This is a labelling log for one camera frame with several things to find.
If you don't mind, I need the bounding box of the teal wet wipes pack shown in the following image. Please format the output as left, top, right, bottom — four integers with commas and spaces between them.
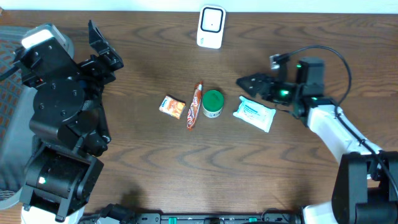
233, 96, 276, 133

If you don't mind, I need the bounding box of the green lid white jar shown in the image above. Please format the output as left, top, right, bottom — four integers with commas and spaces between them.
202, 90, 224, 118

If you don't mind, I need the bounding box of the red orange candy bar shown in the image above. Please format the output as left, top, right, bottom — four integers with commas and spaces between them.
187, 82, 203, 130

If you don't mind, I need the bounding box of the orange snack packet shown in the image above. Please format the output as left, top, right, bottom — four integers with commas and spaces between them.
159, 95, 185, 119

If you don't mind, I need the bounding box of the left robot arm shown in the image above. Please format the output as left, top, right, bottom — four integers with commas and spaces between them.
14, 22, 124, 223

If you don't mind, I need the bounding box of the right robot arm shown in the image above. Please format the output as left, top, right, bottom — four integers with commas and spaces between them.
236, 55, 397, 223

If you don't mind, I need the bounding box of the white barcode scanner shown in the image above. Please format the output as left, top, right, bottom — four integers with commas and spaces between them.
197, 5, 226, 49

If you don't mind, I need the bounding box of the grey plastic basket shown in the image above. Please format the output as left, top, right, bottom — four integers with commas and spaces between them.
0, 26, 75, 211

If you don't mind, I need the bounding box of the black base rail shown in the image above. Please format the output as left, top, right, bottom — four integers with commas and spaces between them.
78, 204, 304, 224

